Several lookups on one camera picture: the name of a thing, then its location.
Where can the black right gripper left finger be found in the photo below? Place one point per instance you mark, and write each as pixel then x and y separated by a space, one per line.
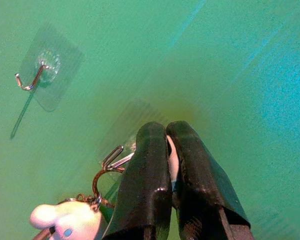
pixel 145 190

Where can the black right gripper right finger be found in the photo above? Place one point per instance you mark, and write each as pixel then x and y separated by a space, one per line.
pixel 200 190

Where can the clear adhesive metal wall hook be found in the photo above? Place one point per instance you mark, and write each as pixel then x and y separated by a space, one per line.
pixel 123 160
pixel 50 62

